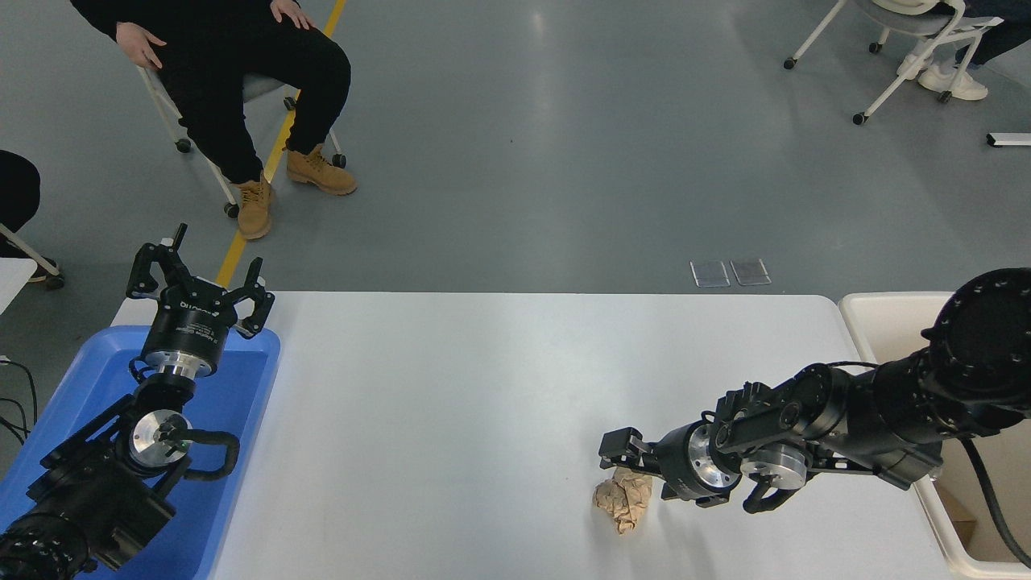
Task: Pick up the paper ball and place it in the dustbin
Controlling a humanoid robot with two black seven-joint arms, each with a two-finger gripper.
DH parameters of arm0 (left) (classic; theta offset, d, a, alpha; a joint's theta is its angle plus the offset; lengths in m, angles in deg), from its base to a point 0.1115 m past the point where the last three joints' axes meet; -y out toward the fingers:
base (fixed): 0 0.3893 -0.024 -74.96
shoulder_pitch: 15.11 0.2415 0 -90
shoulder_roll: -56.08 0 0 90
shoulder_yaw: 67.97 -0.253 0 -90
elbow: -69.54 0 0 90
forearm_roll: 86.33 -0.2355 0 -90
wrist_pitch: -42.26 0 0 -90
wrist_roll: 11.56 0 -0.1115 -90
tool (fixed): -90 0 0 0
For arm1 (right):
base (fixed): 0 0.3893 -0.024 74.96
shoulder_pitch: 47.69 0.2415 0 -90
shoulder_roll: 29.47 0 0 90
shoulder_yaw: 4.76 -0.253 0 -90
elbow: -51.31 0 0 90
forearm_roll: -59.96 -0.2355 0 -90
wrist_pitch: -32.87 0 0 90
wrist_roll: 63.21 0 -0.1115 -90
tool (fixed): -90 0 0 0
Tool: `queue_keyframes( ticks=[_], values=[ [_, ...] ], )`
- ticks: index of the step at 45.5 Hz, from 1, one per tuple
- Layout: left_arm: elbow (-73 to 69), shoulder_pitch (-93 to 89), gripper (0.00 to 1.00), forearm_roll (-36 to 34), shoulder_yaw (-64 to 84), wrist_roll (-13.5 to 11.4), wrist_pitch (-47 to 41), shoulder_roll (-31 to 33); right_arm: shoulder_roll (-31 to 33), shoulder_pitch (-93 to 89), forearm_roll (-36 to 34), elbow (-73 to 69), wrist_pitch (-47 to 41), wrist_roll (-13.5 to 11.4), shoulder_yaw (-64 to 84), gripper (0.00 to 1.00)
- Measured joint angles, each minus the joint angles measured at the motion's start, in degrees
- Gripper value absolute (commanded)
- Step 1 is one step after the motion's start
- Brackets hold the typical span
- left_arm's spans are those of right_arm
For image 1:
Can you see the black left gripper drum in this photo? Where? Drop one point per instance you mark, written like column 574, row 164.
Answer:
column 192, row 322

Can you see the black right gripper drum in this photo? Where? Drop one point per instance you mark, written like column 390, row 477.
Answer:
column 675, row 467

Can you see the tan paper ball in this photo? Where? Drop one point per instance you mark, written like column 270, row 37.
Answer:
column 624, row 503

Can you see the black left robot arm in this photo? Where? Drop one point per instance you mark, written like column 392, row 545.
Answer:
column 89, row 491

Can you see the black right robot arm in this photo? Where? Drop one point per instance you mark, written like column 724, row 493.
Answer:
column 886, row 419

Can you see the person's right hand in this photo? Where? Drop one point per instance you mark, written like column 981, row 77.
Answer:
column 138, row 42

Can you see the person's left hand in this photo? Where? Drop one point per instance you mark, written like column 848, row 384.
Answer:
column 290, row 10

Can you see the blue plastic tray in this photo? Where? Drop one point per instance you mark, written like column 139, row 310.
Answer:
column 233, row 387

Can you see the white wheeled chair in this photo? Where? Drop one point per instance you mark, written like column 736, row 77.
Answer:
column 32, row 259
column 910, row 22
column 262, row 87

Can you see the small white table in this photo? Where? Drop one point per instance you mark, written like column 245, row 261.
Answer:
column 12, row 282

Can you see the seated person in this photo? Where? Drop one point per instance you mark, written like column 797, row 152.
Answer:
column 217, row 80

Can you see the clear floor plate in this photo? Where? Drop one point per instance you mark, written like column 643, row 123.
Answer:
column 710, row 274
column 750, row 271

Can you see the large pale plastic bin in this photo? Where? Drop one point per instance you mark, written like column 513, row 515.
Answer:
column 886, row 322

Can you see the white flat bar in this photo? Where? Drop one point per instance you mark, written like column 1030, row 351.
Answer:
column 1011, row 139

